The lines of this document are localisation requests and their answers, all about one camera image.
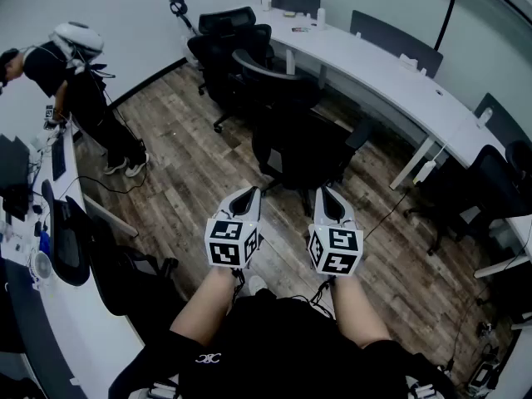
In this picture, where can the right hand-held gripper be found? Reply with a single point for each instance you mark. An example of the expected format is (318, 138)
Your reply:
(334, 243)

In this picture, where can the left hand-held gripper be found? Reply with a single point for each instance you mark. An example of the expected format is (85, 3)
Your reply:
(232, 239)

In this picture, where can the black mesh office chair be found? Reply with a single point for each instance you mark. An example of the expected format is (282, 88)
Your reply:
(299, 139)

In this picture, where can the person's right forearm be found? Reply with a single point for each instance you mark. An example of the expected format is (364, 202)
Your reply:
(357, 310)

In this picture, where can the person's left forearm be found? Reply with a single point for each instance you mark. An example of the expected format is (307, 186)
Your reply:
(208, 306)

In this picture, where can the cluttered white desk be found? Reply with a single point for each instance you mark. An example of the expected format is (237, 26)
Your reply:
(83, 326)

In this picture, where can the long white desk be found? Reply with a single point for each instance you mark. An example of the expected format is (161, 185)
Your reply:
(374, 69)

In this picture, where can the small white desk fan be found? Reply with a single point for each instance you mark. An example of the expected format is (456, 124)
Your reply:
(41, 266)

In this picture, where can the black office chair with headrest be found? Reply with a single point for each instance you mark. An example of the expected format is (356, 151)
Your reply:
(232, 40)

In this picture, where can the dark grey desk partition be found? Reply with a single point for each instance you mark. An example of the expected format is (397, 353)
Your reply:
(291, 0)
(395, 40)
(503, 119)

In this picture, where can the person's white shoe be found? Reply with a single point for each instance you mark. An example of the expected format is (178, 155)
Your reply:
(257, 283)

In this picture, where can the person's black clothing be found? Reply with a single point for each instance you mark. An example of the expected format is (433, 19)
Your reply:
(282, 347)

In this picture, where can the white power strip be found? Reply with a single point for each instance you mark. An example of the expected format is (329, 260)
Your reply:
(426, 170)

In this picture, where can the black keyboard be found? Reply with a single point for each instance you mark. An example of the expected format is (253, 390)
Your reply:
(58, 158)

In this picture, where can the small white box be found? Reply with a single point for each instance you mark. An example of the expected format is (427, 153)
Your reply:
(411, 63)

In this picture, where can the white bottle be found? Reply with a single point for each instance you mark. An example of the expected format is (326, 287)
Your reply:
(266, 2)
(321, 17)
(484, 116)

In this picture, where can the black monitor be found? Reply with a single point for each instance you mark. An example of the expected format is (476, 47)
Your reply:
(12, 168)

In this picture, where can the black headset on stand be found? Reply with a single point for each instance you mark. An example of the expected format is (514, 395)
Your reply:
(178, 6)

